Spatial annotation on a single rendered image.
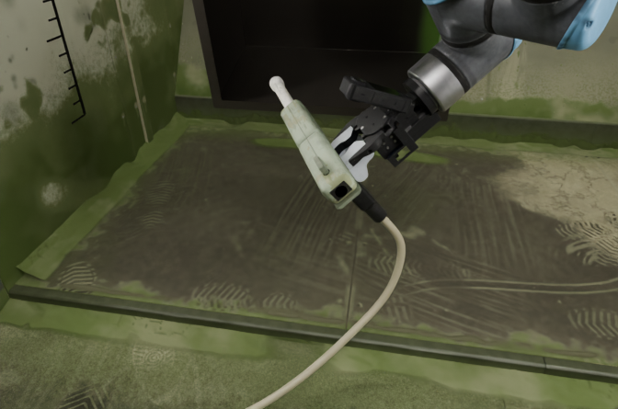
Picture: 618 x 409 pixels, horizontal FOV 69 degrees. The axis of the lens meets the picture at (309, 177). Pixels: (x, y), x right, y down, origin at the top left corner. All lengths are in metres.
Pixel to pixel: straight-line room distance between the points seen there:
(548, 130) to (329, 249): 1.13
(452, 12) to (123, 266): 1.09
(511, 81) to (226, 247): 1.35
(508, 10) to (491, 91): 1.43
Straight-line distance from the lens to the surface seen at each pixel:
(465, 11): 0.65
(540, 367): 1.21
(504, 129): 2.05
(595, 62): 2.20
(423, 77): 0.73
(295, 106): 0.86
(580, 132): 2.14
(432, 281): 1.30
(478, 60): 0.75
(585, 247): 1.59
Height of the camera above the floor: 0.92
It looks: 32 degrees down
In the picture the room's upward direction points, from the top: straight up
